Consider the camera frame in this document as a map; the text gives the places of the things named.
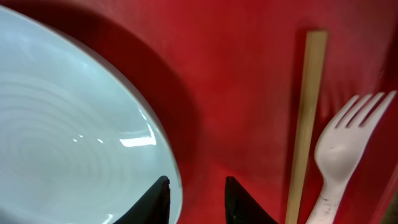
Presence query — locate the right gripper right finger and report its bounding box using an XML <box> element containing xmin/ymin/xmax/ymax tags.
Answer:
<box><xmin>224</xmin><ymin>176</ymin><xmax>277</xmax><ymax>224</ymax></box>

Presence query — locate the red plastic tray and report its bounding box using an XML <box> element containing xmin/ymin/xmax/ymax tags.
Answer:
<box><xmin>3</xmin><ymin>0</ymin><xmax>397</xmax><ymax>223</ymax></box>

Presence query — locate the light blue plate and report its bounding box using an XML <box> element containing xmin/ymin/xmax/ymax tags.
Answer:
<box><xmin>1</xmin><ymin>7</ymin><xmax>183</xmax><ymax>223</ymax></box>

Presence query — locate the white plastic fork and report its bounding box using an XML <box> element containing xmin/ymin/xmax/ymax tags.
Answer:
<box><xmin>306</xmin><ymin>90</ymin><xmax>397</xmax><ymax>224</ymax></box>

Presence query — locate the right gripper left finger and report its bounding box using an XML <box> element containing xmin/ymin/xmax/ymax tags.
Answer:
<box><xmin>114</xmin><ymin>175</ymin><xmax>170</xmax><ymax>224</ymax></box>

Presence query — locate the wooden chopstick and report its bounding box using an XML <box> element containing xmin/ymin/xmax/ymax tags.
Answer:
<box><xmin>284</xmin><ymin>29</ymin><xmax>328</xmax><ymax>224</ymax></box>

